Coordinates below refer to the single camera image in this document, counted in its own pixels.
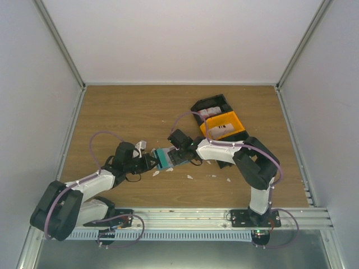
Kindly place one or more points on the red white cards in tray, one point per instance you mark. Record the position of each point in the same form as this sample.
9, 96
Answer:
209, 112

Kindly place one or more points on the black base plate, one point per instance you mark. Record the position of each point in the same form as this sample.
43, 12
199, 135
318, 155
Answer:
120, 218
246, 218

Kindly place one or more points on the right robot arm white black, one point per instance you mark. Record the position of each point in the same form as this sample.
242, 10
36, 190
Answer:
258, 166

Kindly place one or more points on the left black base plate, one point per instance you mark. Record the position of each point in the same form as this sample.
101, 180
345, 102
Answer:
120, 218

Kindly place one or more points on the slotted grey cable duct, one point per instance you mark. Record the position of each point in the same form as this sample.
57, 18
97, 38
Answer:
180, 235

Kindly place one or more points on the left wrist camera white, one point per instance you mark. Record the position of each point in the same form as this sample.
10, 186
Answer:
140, 145

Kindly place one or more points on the teal credit card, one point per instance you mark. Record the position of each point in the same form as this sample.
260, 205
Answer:
164, 160

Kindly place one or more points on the black card tray far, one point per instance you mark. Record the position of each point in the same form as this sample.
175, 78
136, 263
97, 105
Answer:
212, 106

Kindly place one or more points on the black card tray near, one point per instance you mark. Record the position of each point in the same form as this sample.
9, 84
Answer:
240, 136

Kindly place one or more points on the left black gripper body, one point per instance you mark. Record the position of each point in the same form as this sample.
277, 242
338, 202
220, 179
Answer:
138, 168

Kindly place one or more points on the pink white card in orange tray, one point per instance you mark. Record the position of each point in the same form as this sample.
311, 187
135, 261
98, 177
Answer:
220, 131

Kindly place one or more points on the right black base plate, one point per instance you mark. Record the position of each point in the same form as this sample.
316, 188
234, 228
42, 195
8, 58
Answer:
246, 218

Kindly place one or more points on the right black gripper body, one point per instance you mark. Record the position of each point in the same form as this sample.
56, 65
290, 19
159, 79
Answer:
178, 159

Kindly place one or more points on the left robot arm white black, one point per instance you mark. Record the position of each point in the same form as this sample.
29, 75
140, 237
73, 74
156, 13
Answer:
65, 206

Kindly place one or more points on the orange card tray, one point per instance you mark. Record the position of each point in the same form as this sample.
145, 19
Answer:
217, 120

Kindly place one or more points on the black card tray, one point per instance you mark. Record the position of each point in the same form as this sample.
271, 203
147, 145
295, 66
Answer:
212, 106
240, 136

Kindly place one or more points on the aluminium front rail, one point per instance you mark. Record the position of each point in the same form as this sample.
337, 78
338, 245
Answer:
311, 218

